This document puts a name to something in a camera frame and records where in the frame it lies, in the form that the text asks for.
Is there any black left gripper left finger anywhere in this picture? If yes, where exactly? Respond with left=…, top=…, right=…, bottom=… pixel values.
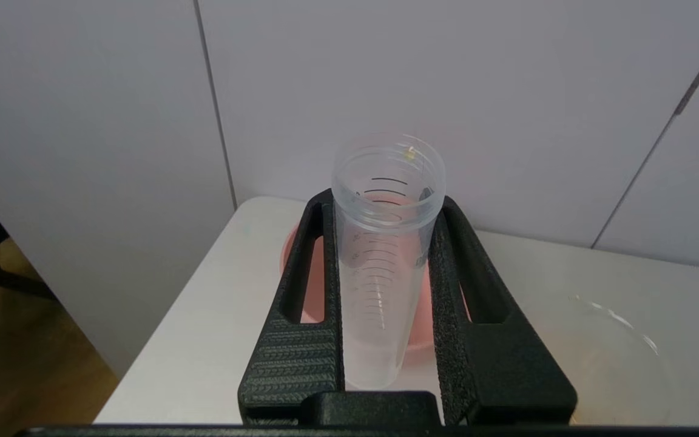
left=237, top=188, right=346, bottom=426

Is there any clear glass beaker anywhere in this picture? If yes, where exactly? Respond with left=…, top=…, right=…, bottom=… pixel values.
left=522, top=293, right=677, bottom=427

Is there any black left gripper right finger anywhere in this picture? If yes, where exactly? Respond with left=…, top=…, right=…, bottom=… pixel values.
left=428, top=195, right=578, bottom=426

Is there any pink plastic bowl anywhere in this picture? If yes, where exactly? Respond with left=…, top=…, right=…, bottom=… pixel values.
left=280, top=200, right=473, bottom=366

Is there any clear plastic test tube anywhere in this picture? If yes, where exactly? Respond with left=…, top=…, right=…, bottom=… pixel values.
left=331, top=134, right=447, bottom=391

